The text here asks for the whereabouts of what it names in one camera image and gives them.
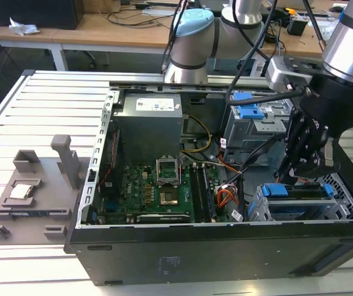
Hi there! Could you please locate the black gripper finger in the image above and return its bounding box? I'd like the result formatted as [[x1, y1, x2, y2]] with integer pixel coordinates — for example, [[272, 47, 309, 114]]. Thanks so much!
[[296, 144, 322, 179], [276, 107, 307, 186]]

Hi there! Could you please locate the hard disk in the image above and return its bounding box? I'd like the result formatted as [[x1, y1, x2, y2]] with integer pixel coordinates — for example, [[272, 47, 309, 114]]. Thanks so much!
[[264, 183, 334, 217]]

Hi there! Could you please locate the silver metal disk bay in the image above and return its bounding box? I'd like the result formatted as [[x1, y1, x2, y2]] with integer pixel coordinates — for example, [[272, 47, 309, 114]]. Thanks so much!
[[246, 172, 353, 221]]

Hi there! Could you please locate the RAM stick in slot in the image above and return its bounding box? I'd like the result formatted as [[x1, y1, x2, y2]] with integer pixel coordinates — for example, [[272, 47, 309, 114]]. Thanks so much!
[[201, 165, 217, 221]]

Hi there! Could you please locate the black RAM slot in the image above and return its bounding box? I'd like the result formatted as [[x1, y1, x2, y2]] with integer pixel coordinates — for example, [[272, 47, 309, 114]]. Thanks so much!
[[190, 166, 205, 223]]

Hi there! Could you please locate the grey metal drive cage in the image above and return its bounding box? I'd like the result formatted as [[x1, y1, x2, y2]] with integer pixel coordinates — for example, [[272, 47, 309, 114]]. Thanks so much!
[[221, 91, 294, 152]]

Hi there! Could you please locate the blue plastic drive latch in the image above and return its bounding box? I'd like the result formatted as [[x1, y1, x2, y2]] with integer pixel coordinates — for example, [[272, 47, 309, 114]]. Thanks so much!
[[233, 91, 265, 120]]

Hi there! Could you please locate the wooden desk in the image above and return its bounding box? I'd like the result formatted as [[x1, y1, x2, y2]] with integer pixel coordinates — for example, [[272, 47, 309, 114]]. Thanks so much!
[[0, 10, 177, 72], [256, 0, 349, 62]]

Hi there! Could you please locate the clear plastic bag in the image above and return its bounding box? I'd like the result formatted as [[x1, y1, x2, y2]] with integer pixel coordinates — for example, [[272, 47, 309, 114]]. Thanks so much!
[[317, 20, 339, 43]]

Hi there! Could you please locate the small black box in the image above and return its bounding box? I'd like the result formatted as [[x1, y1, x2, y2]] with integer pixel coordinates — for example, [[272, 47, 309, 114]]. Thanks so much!
[[286, 17, 309, 36]]

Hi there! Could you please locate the metal socket cover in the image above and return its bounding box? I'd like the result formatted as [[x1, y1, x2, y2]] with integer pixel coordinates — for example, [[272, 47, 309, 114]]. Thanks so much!
[[156, 156, 179, 187]]

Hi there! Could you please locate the CPU socket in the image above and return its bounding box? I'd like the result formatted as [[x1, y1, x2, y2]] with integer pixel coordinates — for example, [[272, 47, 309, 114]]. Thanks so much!
[[159, 189, 181, 207]]

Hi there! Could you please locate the grey power supply unit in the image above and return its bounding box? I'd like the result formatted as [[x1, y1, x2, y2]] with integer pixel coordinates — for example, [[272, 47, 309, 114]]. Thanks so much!
[[113, 94, 185, 158]]

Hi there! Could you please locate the black open PC case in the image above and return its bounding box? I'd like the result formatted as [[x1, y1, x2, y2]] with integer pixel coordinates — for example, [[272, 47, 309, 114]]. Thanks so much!
[[63, 80, 353, 287]]

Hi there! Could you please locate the black graphics card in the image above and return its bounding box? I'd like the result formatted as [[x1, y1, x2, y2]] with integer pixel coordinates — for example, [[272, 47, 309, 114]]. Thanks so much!
[[136, 213, 192, 224]]

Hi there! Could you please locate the green motherboard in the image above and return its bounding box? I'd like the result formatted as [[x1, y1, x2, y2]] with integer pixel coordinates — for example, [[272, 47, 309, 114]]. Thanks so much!
[[97, 163, 226, 224]]

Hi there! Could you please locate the grey parts rack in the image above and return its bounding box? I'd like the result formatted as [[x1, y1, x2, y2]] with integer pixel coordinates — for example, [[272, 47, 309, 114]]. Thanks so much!
[[0, 134, 82, 246]]

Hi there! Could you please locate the silver CPU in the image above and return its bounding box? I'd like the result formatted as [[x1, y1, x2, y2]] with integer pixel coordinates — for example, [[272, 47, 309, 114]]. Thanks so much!
[[8, 183, 36, 200]]

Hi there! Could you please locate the large black box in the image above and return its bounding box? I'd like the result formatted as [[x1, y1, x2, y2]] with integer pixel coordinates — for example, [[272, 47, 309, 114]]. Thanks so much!
[[0, 0, 85, 31]]

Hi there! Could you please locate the crumpled white paper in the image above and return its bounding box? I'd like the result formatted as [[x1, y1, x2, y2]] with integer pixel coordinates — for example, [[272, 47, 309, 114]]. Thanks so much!
[[8, 17, 41, 36]]

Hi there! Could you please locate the black disk power wire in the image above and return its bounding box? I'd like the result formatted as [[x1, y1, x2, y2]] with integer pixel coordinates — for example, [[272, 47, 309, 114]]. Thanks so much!
[[237, 134, 288, 177]]

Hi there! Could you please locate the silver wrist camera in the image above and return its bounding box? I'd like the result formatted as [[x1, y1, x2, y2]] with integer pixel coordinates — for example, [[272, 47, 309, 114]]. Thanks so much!
[[264, 57, 314, 93]]

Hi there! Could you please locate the white and grey wire bundle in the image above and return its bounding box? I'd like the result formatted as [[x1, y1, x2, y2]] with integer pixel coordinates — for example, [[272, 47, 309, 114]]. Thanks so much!
[[181, 153, 242, 175]]

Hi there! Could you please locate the orange and red wire bundle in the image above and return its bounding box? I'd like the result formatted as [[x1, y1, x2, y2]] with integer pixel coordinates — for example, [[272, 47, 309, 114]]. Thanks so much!
[[215, 189, 240, 208]]

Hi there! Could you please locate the yellow and black wire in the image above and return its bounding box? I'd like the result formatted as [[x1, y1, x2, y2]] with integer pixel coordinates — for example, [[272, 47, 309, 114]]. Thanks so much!
[[181, 114, 212, 154]]

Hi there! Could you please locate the black camera cable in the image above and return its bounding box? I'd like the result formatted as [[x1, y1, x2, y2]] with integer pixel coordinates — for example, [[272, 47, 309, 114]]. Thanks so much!
[[225, 0, 306, 104]]

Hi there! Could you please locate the black arm base cable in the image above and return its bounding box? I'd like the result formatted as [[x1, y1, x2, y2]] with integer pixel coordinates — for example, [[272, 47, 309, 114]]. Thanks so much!
[[161, 0, 187, 74]]

